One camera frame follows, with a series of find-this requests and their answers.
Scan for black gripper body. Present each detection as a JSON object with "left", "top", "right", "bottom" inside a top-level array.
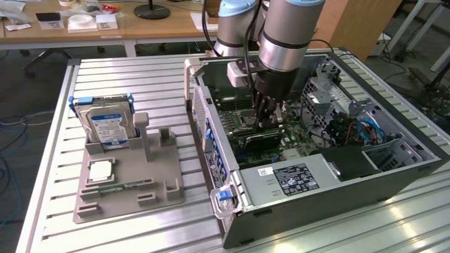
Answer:
[{"left": 254, "top": 68, "right": 295, "bottom": 102}]

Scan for graphics card black fan shroud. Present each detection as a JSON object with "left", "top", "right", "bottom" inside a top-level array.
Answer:
[{"left": 242, "top": 131, "right": 283, "bottom": 154}]

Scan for CPU socket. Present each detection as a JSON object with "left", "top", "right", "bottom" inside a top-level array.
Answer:
[{"left": 238, "top": 108, "right": 256, "bottom": 129}]

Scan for black RAM stick white label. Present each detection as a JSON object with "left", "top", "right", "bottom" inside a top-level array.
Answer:
[{"left": 231, "top": 128, "right": 282, "bottom": 138}]

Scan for green motherboard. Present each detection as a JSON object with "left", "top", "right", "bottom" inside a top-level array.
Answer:
[{"left": 208, "top": 88, "right": 326, "bottom": 169}]

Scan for silver metal drive cage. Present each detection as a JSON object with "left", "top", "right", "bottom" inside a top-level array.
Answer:
[{"left": 302, "top": 60, "right": 385, "bottom": 127}]

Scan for grey power supply unit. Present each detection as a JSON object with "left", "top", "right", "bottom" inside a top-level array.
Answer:
[{"left": 239, "top": 154, "right": 343, "bottom": 206}]

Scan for white booklet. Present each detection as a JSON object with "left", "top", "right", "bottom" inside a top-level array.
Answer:
[{"left": 191, "top": 12, "right": 219, "bottom": 32}]

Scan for brown cardboard box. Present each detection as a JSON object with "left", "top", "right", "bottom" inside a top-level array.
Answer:
[{"left": 206, "top": 0, "right": 220, "bottom": 18}]

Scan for wooden desk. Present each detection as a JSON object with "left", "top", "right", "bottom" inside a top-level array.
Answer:
[
  {"left": 0, "top": 0, "right": 127, "bottom": 51},
  {"left": 124, "top": 0, "right": 317, "bottom": 51}
]

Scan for black open PC case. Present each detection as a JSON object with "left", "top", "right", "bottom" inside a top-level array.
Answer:
[{"left": 183, "top": 47, "right": 450, "bottom": 250}]

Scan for silver disk bay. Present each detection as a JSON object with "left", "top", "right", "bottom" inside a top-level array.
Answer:
[{"left": 361, "top": 133, "right": 426, "bottom": 172}]

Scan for black round lamp base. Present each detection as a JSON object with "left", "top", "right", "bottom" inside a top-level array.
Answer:
[{"left": 134, "top": 0, "right": 171, "bottom": 20}]

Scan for green RAM stick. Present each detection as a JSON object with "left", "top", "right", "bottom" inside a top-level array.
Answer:
[{"left": 98, "top": 182, "right": 140, "bottom": 191}]

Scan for silver CPU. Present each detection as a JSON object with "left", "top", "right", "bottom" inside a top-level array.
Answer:
[{"left": 87, "top": 161, "right": 112, "bottom": 182}]

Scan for white labelled box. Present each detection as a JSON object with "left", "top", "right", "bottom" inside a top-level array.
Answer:
[{"left": 95, "top": 14, "right": 119, "bottom": 31}]

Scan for grey parts rack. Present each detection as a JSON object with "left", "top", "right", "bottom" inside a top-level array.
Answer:
[{"left": 72, "top": 112, "right": 187, "bottom": 225}]

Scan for white flat box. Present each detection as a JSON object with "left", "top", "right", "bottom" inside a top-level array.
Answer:
[{"left": 67, "top": 14, "right": 99, "bottom": 34}]

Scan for black and white box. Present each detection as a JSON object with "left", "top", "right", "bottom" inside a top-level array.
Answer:
[{"left": 35, "top": 12, "right": 65, "bottom": 30}]

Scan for clear plastic bag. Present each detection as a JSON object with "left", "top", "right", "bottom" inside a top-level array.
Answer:
[{"left": 0, "top": 0, "right": 35, "bottom": 24}]

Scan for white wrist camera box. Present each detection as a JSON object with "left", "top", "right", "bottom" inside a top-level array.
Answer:
[{"left": 227, "top": 61, "right": 258, "bottom": 87}]

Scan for black cable behind case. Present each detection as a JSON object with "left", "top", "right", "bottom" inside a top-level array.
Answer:
[{"left": 309, "top": 39, "right": 355, "bottom": 57}]

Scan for blue wire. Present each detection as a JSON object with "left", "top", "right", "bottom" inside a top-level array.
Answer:
[{"left": 353, "top": 118, "right": 385, "bottom": 144}]

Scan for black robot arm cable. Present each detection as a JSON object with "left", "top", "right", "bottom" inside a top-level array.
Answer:
[{"left": 200, "top": 0, "right": 268, "bottom": 90}]

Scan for clear case handle blue latch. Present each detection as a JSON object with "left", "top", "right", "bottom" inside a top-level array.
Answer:
[{"left": 210, "top": 184, "right": 243, "bottom": 219}]

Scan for white table frame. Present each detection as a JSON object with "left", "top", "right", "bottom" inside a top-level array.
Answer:
[{"left": 385, "top": 0, "right": 450, "bottom": 72}]

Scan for hard disk blue bracket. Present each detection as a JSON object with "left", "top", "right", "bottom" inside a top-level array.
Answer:
[{"left": 68, "top": 92, "right": 136, "bottom": 151}]

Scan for blue floor cable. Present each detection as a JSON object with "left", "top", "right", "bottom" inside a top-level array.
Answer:
[{"left": 0, "top": 115, "right": 29, "bottom": 227}]

